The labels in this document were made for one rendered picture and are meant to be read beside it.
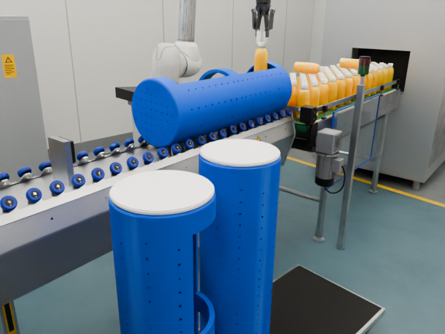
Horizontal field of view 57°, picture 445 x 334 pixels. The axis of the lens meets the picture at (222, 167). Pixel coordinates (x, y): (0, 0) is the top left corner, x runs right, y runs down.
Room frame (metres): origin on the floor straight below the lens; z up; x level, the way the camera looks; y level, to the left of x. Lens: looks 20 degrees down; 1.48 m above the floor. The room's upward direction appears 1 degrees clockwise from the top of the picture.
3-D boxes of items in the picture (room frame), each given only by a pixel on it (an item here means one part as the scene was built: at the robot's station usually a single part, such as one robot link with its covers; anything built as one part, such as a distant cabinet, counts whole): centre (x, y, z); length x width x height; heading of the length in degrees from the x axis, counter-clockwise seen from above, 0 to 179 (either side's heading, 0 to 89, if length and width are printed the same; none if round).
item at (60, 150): (1.31, 0.54, 1.00); 0.10 x 0.04 x 0.15; 52
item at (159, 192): (1.01, 0.16, 1.03); 0.28 x 0.28 x 0.01
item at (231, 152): (1.35, -0.06, 1.03); 0.28 x 0.28 x 0.01
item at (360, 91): (2.43, -0.81, 0.55); 0.04 x 0.04 x 1.10; 52
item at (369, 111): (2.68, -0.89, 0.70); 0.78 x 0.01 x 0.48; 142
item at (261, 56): (2.22, -0.19, 1.23); 0.07 x 0.07 x 0.19
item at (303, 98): (2.37, -0.46, 1.00); 0.07 x 0.07 x 0.19
